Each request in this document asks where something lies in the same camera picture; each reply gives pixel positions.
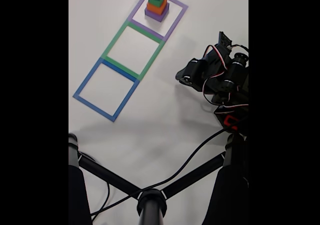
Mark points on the large purple cube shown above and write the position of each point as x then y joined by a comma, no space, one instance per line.
153,16

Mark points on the green square frame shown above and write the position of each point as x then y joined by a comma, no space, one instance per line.
115,39

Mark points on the purple square frame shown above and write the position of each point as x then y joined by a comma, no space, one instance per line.
146,29

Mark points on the orange cube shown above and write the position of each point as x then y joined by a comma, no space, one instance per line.
155,8

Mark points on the blue square frame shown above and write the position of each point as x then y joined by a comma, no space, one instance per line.
87,78

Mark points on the black tripod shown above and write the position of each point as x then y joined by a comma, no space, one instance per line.
151,210

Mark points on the red table clamp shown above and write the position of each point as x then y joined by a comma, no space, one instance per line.
226,121

